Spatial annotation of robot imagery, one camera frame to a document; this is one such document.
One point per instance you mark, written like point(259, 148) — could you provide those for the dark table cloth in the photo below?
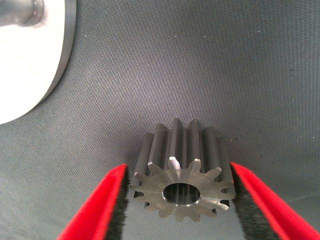
point(175, 62)

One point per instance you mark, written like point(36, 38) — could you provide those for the white round peg plate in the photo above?
point(25, 62)

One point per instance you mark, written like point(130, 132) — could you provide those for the steel planetary gear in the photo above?
point(210, 197)

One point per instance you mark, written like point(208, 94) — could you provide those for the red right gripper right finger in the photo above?
point(270, 212)

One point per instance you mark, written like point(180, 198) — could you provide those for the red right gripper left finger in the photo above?
point(100, 207)

